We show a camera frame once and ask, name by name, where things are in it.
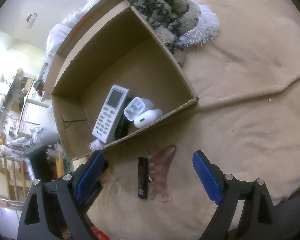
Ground small white pink bottle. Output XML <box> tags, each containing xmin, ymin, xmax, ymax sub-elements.
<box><xmin>89</xmin><ymin>139</ymin><xmax>105</xmax><ymax>152</ymax></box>

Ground white remote control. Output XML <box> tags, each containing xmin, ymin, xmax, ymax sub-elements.
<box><xmin>92</xmin><ymin>85</ymin><xmax>131</xmax><ymax>144</ymax></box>

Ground black lighter with red text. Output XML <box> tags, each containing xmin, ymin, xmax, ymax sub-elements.
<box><xmin>138</xmin><ymin>157</ymin><xmax>148</xmax><ymax>199</ymax></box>

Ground black flashlight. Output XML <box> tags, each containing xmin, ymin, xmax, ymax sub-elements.
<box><xmin>114</xmin><ymin>112</ymin><xmax>130</xmax><ymax>140</ymax></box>

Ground white earbuds charging case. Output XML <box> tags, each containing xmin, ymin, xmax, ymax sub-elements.
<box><xmin>134</xmin><ymin>109</ymin><xmax>163</xmax><ymax>128</ymax></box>

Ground white wall charger plug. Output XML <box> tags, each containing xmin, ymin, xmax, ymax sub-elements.
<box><xmin>123</xmin><ymin>97</ymin><xmax>154</xmax><ymax>121</ymax></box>

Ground wooden chair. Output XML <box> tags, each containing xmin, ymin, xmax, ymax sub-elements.
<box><xmin>0</xmin><ymin>139</ymin><xmax>65</xmax><ymax>210</ymax></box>

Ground beige blanket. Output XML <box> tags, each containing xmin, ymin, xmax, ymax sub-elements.
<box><xmin>88</xmin><ymin>0</ymin><xmax>300</xmax><ymax>239</ymax></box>

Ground cluttered desk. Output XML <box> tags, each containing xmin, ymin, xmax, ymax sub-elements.
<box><xmin>0</xmin><ymin>68</ymin><xmax>59</xmax><ymax>144</ymax></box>

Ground brown cardboard box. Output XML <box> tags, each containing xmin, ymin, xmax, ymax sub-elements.
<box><xmin>44</xmin><ymin>0</ymin><xmax>198</xmax><ymax>160</ymax></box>

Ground beige patterned fringed rug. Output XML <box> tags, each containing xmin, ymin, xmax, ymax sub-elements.
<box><xmin>127</xmin><ymin>0</ymin><xmax>220</xmax><ymax>65</ymax></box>

